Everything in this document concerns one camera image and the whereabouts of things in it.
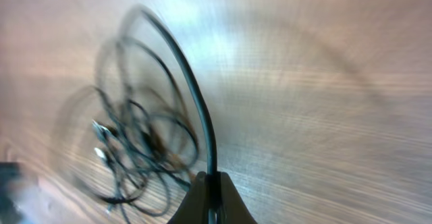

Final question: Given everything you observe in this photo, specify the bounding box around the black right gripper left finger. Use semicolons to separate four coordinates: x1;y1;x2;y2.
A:
167;171;210;224

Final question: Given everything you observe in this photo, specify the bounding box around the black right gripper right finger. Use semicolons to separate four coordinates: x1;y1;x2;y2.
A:
217;172;257;224

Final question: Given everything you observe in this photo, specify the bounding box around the thin black USB cable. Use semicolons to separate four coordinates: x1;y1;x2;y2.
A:
117;3;219;224

